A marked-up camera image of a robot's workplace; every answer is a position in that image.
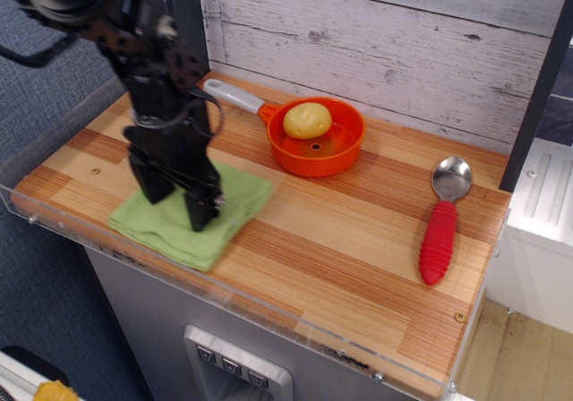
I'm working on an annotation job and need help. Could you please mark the dark grey left post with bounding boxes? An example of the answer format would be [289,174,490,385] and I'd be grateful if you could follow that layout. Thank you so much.
[167,0,210,90]

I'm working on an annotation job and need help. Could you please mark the yellow toy potato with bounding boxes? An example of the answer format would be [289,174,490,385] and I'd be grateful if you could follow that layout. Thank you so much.
[283,102,332,140]

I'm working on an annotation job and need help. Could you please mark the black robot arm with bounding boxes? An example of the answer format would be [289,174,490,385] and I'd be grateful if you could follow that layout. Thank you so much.
[1,0,225,232]

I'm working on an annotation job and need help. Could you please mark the dark grey right post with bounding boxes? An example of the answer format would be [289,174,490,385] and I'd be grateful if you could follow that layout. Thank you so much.
[499,0,572,192]

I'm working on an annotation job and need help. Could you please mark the green cloth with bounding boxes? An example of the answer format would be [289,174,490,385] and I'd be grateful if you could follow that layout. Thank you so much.
[108,162,274,272]

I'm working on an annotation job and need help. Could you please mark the yellow object at corner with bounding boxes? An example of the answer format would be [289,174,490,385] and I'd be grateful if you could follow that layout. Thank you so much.
[32,380,81,401]

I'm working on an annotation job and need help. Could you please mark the orange pan with grey handle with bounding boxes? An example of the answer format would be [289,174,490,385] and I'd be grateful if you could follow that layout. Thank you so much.
[203,79,366,177]

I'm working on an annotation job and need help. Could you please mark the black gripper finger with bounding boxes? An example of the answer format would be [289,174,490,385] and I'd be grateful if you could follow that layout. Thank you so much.
[184,188,219,232]
[129,148,175,204]

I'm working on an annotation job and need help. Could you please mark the clear acrylic table guard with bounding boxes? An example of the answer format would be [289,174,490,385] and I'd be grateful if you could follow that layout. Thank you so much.
[11,97,509,400]

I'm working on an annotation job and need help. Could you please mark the white ridged appliance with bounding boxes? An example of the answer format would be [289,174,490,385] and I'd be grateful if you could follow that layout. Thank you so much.
[485,139,572,333]

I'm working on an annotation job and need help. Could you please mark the grey cabinet with button panel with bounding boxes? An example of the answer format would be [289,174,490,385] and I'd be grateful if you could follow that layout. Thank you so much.
[87,250,409,400]

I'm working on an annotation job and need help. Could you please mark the metal spoon with red handle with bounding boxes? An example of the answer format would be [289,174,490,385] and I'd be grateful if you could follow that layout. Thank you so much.
[418,157,473,286]

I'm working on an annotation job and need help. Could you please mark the dark grey post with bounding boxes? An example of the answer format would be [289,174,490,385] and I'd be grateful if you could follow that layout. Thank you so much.
[499,0,572,192]
[167,0,210,90]

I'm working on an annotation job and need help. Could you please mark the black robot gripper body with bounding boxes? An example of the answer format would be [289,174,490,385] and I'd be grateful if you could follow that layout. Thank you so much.
[124,109,224,207]

